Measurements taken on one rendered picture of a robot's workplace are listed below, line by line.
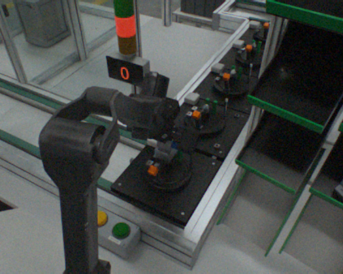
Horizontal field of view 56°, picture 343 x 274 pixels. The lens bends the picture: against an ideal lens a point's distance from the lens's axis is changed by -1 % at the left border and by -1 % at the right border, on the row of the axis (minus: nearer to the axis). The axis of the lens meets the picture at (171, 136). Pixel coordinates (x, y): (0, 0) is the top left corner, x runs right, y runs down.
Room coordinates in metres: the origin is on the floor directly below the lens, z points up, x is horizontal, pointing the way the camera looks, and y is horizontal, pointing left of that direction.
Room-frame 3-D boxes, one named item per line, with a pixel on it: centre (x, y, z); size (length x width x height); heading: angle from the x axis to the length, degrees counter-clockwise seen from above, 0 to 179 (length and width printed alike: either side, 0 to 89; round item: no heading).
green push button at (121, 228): (0.43, 0.13, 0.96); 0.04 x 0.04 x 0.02
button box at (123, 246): (0.46, 0.19, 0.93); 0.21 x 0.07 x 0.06; 61
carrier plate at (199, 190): (0.61, 0.01, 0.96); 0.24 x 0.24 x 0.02; 61
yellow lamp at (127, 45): (0.80, 0.12, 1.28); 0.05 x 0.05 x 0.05
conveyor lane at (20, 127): (0.77, 0.26, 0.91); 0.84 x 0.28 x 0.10; 61
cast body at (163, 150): (0.62, 0.00, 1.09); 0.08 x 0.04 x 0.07; 152
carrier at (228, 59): (1.26, -0.35, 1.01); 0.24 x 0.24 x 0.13; 61
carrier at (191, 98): (0.83, -0.12, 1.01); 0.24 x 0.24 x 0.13; 61
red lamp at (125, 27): (0.80, 0.12, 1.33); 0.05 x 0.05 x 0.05
